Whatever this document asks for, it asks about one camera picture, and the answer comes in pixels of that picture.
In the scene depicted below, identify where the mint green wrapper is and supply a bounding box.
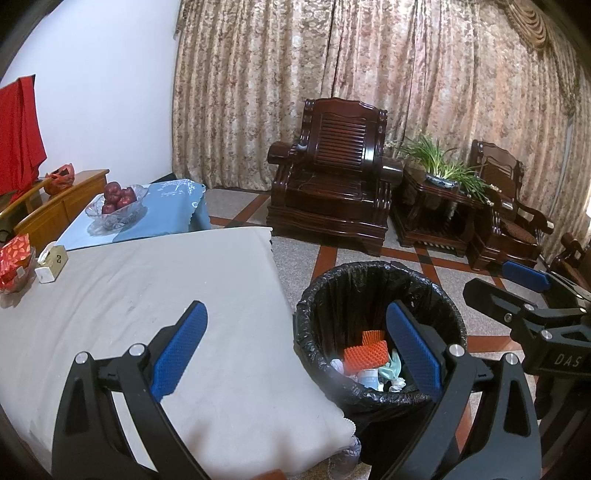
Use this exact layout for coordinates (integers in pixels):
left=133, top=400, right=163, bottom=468
left=376, top=348, right=407, bottom=393

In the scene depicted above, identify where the blue tablecloth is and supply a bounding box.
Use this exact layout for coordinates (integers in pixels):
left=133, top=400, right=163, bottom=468
left=55, top=180, right=212, bottom=252

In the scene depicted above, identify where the white tissue box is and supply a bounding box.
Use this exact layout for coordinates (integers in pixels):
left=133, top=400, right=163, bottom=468
left=35, top=244, right=69, bottom=283

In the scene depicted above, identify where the dark wooden armchair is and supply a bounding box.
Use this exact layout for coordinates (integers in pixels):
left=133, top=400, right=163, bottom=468
left=466, top=140, right=555, bottom=273
left=547, top=232, right=591, bottom=296
left=267, top=98, right=403, bottom=257

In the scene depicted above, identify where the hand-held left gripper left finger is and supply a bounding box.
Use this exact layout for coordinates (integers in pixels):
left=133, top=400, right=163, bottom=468
left=52, top=300, right=209, bottom=480

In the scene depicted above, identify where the black-lined waste bin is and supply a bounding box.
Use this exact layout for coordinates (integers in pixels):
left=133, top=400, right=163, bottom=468
left=293, top=261, right=468, bottom=480

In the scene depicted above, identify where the wooden cabinet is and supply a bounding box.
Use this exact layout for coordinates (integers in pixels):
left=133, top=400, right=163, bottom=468
left=0, top=168, right=110, bottom=254

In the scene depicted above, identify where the beige floral curtain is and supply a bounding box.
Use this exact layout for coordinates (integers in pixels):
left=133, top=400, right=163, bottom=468
left=171, top=0, right=591, bottom=222

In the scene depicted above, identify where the dark wooden side table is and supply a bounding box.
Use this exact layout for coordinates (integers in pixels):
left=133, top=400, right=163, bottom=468
left=392, top=166, right=485, bottom=257

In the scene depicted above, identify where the glass fruit bowl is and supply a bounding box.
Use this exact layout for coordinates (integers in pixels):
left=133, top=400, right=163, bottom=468
left=85, top=185, right=149, bottom=232

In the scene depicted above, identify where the red patterned gift packet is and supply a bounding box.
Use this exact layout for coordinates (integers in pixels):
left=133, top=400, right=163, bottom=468
left=0, top=233, right=34, bottom=291

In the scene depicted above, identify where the red cloth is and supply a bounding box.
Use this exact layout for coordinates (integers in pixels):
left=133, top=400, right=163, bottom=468
left=0, top=76, right=47, bottom=197

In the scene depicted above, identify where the orange foam net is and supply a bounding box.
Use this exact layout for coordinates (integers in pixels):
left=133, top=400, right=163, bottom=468
left=342, top=330, right=389, bottom=374

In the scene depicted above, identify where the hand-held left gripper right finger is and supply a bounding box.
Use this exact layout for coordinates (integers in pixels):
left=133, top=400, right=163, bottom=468
left=369, top=299, right=542, bottom=480

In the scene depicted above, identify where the potted green plant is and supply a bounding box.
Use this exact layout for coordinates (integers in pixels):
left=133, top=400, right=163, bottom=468
left=385, top=134, right=502, bottom=206

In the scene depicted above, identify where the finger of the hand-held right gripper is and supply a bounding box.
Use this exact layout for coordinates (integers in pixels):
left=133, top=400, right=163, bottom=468
left=501, top=260, right=591, bottom=308
left=462, top=277, right=591, bottom=334

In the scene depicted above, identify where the heap of red apples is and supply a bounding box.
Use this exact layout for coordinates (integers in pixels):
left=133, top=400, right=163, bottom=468
left=102, top=181, right=138, bottom=215

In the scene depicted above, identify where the light blue round container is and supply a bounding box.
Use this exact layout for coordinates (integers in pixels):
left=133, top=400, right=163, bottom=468
left=358, top=367, right=384, bottom=391

